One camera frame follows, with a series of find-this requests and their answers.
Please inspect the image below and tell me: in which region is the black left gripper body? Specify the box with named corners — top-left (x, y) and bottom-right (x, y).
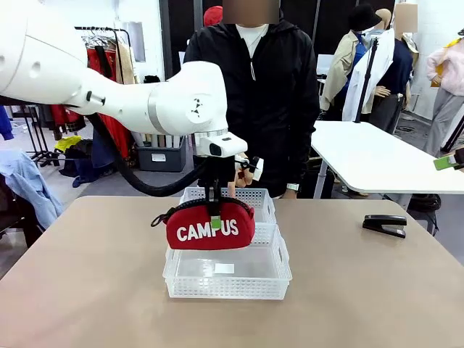
top-left (202, 155), bottom-right (238, 199)

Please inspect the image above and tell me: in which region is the red Campus zipper pouch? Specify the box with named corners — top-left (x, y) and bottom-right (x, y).
top-left (151, 198), bottom-right (256, 252)

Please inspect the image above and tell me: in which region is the black stapler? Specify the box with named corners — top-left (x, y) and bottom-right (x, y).
top-left (362, 214), bottom-right (408, 239)

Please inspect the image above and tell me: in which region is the person's left forearm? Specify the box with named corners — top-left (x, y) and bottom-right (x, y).
top-left (289, 115), bottom-right (321, 186)

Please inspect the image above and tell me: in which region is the person's right hand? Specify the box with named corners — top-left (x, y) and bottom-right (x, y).
top-left (227, 162), bottom-right (255, 199)

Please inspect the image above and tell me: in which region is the white perforated plastic basket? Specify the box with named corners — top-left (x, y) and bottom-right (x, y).
top-left (180, 186), bottom-right (278, 226)
top-left (162, 221), bottom-right (294, 301)

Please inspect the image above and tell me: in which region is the grey storage box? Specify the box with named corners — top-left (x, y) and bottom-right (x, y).
top-left (136, 144), bottom-right (187, 173)

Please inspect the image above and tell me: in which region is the white table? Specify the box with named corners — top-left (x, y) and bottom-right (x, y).
top-left (310, 120), bottom-right (464, 195)

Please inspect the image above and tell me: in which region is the figure in pink sweater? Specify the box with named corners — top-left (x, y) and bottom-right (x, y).
top-left (425, 35), bottom-right (464, 157)

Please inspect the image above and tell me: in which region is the person in black jacket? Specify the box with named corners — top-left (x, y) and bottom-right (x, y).
top-left (183, 17), bottom-right (321, 199)

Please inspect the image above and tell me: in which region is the mannequin in navy top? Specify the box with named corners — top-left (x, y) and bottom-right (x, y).
top-left (372, 33), bottom-right (415, 134)

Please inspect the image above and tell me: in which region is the mannequin in white shirt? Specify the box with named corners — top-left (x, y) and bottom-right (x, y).
top-left (341, 8), bottom-right (397, 123)

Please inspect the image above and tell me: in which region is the black tripod pole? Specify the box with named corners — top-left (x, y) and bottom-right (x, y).
top-left (354, 36), bottom-right (380, 125)

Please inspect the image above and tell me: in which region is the dark blue garment pile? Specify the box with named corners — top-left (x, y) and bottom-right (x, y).
top-left (59, 138), bottom-right (121, 189)

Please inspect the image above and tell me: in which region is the mannequin in beige trench coat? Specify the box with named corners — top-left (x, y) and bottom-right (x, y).
top-left (320, 30), bottom-right (364, 112)

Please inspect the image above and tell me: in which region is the beige hanging garment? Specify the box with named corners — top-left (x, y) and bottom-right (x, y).
top-left (115, 41), bottom-right (141, 85)

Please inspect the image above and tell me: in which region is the yellow garment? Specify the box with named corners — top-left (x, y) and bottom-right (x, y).
top-left (54, 135), bottom-right (84, 154)

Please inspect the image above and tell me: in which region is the red hanging dress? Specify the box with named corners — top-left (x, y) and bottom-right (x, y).
top-left (86, 46), bottom-right (132, 160)

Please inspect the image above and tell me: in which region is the red cap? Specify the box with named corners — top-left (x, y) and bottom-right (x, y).
top-left (202, 5), bottom-right (224, 27)

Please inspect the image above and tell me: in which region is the red hanging jacket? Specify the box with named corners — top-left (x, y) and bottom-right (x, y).
top-left (49, 104), bottom-right (86, 134)

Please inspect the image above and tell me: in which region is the black bucket hat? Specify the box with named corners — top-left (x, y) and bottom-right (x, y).
top-left (348, 3), bottom-right (384, 33)

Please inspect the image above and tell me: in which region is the light blue shirt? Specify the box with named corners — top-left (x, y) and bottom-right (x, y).
top-left (0, 147), bottom-right (65, 230)

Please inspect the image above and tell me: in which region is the royal blue garment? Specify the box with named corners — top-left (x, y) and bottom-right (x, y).
top-left (0, 104), bottom-right (15, 142)

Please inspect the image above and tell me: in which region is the left arm white camera box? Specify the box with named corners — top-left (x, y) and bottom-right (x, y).
top-left (199, 131), bottom-right (249, 159)

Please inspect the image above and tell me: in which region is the left arm white camera bracket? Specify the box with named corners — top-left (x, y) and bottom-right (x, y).
top-left (234, 154), bottom-right (265, 181)

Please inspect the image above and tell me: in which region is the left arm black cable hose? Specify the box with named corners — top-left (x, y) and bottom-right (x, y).
top-left (88, 112), bottom-right (210, 198)

